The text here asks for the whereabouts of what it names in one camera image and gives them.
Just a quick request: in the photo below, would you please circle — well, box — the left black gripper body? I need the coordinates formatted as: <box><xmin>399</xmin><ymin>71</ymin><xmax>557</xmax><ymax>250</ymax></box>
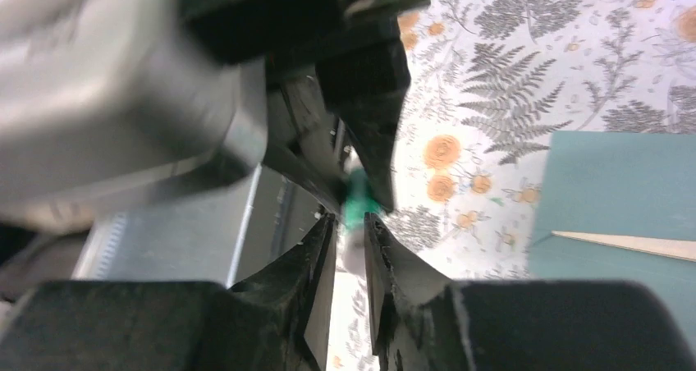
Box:
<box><xmin>176</xmin><ymin>0</ymin><xmax>429</xmax><ymax>80</ymax></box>

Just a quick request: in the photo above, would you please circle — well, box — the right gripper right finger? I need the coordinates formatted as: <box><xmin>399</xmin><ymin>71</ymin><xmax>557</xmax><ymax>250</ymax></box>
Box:
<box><xmin>364</xmin><ymin>213</ymin><xmax>695</xmax><ymax>370</ymax></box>

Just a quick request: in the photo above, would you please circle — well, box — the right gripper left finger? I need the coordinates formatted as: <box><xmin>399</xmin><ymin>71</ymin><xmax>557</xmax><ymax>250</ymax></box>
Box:
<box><xmin>1</xmin><ymin>214</ymin><xmax>337</xmax><ymax>370</ymax></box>

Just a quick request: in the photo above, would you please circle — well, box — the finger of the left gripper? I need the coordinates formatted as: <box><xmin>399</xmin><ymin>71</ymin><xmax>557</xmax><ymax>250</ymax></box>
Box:
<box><xmin>263</xmin><ymin>71</ymin><xmax>346</xmax><ymax>213</ymax></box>
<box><xmin>315</xmin><ymin>39</ymin><xmax>411</xmax><ymax>213</ymax></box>

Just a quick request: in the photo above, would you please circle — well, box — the teal green envelope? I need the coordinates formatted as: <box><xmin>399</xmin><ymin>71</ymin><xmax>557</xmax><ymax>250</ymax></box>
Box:
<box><xmin>527</xmin><ymin>131</ymin><xmax>695</xmax><ymax>345</ymax></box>

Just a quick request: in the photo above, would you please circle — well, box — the cream paper letter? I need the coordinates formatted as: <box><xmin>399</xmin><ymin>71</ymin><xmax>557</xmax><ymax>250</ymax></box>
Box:
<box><xmin>551</xmin><ymin>231</ymin><xmax>695</xmax><ymax>263</ymax></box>

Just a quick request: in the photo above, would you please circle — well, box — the floral patterned table mat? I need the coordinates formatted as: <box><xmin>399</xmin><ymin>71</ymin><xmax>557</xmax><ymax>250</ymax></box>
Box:
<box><xmin>326</xmin><ymin>0</ymin><xmax>695</xmax><ymax>370</ymax></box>

